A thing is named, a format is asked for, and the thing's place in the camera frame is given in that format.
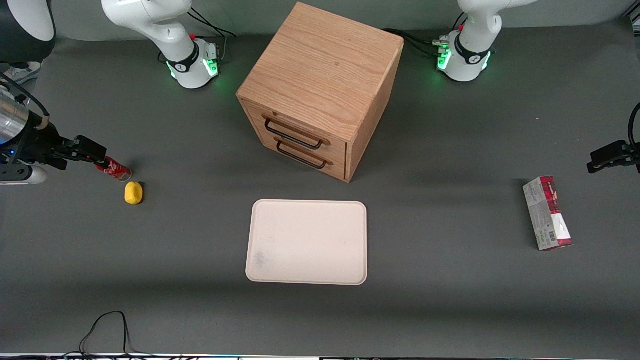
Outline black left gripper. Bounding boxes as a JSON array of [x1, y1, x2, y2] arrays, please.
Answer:
[[586, 140, 640, 175]]

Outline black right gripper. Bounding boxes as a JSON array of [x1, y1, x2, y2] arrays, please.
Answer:
[[0, 113, 108, 182]]

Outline red coke bottle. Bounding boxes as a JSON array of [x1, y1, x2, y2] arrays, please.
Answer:
[[95, 156, 133, 182]]

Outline beige plastic tray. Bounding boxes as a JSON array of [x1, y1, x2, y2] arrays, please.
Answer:
[[245, 199, 368, 286]]

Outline yellow lemon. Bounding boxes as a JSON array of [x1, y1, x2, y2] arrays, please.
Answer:
[[124, 181, 144, 206]]

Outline grey and red carton box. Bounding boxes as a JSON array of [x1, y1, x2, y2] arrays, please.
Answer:
[[522, 175, 574, 251]]

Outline grey sneaker shoe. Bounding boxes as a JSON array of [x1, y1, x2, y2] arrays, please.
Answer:
[[0, 61, 44, 85]]

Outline wooden drawer cabinet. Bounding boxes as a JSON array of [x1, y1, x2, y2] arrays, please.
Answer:
[[236, 1, 405, 184]]

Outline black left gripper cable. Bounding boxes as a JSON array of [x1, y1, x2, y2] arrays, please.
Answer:
[[627, 102, 640, 151]]

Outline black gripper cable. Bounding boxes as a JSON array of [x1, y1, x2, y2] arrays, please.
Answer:
[[627, 102, 640, 151], [0, 72, 51, 132]]

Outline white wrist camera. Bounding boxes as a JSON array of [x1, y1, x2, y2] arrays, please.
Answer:
[[0, 165, 49, 186]]

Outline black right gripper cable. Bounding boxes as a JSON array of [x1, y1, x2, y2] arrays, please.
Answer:
[[0, 72, 51, 132]]

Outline aluminium frame profile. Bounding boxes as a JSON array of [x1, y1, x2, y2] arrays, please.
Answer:
[[621, 11, 640, 37]]

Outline black looped cable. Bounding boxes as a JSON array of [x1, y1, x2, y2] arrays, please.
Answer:
[[79, 310, 147, 359]]

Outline black right arm base cables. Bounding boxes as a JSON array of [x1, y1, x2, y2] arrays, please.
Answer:
[[158, 6, 238, 63]]

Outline black arm base cables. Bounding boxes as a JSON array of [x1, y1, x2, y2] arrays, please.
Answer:
[[382, 12, 468, 58], [158, 6, 238, 63]]

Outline black wire drawer handle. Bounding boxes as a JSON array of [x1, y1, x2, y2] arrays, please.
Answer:
[[262, 114, 331, 151], [274, 136, 334, 170]]

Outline black left arm base cables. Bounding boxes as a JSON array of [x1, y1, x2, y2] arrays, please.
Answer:
[[382, 12, 468, 58]]

